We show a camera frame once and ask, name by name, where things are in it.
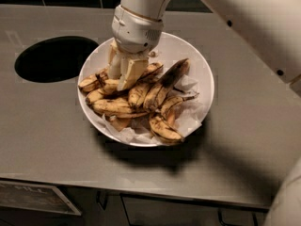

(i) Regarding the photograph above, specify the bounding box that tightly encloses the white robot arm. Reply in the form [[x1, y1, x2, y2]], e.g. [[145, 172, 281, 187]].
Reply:
[[112, 0, 301, 96]]

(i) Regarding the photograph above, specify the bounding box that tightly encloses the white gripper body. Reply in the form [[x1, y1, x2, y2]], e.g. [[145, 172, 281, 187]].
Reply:
[[112, 6, 164, 54]]

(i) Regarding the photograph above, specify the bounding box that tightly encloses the white bowl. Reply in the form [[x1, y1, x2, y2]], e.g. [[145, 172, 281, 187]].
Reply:
[[78, 33, 214, 132]]

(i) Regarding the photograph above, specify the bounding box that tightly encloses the centre brown spotted banana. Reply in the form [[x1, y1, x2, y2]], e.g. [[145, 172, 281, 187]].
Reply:
[[160, 94, 198, 119]]

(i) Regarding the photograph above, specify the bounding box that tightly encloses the white paper napkin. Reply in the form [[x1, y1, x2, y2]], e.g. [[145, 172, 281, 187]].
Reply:
[[98, 75, 212, 147]]

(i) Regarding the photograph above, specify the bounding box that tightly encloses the upright dark-tipped banana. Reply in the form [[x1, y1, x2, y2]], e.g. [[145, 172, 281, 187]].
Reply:
[[143, 58, 190, 112]]

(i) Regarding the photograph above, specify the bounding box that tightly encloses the framed sign on cabinet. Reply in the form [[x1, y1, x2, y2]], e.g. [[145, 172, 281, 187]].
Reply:
[[0, 181, 82, 216]]

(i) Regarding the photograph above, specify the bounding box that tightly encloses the black cabinet handle left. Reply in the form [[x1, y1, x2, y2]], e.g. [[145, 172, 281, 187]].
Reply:
[[96, 190, 108, 210]]

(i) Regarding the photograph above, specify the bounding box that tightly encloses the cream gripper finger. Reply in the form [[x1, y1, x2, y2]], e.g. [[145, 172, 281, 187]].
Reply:
[[118, 53, 149, 91], [108, 40, 122, 79]]

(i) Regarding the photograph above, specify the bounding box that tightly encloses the round black counter hole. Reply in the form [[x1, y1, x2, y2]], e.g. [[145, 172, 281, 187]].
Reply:
[[14, 36, 99, 83]]

